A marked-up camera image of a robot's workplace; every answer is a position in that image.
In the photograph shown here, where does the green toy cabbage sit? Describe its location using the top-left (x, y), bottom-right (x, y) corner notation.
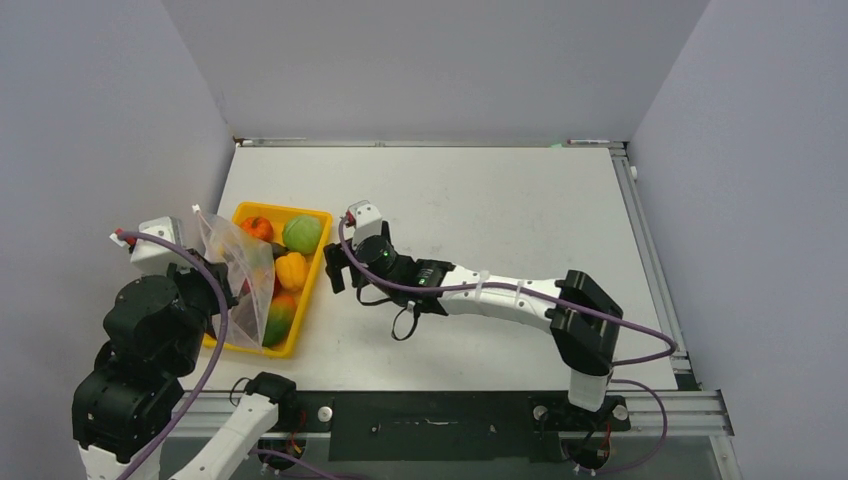
top-left (282, 215), bottom-right (323, 255)

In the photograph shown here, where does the clear zip top bag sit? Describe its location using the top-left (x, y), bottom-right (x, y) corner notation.
top-left (192, 204), bottom-right (274, 351)

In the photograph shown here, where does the yellow plastic tray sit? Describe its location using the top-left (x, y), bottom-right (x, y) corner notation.
top-left (224, 202), bottom-right (333, 358)

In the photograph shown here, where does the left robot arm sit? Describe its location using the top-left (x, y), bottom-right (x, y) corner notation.
top-left (72, 250), bottom-right (302, 479)

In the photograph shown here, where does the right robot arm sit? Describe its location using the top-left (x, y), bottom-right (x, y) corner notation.
top-left (323, 225), bottom-right (623, 428)

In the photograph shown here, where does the yellow toy bell pepper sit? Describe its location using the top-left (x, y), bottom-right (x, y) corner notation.
top-left (274, 252), bottom-right (309, 292)

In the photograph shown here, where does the red toy tomato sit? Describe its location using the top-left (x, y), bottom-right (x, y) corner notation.
top-left (240, 277), bottom-right (282, 297)

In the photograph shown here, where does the purple toy eggplant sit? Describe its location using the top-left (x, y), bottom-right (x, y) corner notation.
top-left (270, 242), bottom-right (290, 260)

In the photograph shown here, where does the green red toy mango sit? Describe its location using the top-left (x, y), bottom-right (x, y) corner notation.
top-left (262, 294), bottom-right (297, 348)

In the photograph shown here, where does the orange toy pumpkin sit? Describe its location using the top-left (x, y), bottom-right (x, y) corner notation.
top-left (240, 216), bottom-right (274, 243)

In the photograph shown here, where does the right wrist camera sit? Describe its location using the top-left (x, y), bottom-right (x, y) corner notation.
top-left (343, 200), bottom-right (383, 243)

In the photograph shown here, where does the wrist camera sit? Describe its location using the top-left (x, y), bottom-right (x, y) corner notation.
top-left (343, 200), bottom-right (383, 243)
top-left (109, 216), bottom-right (197, 276)

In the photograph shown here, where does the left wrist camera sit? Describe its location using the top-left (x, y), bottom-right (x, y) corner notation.
top-left (109, 216), bottom-right (197, 276)

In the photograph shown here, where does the aluminium frame rail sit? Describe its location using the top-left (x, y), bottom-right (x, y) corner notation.
top-left (235, 137), bottom-right (735, 439)

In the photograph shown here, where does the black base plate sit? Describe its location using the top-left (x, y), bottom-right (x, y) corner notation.
top-left (260, 391), bottom-right (631, 462)

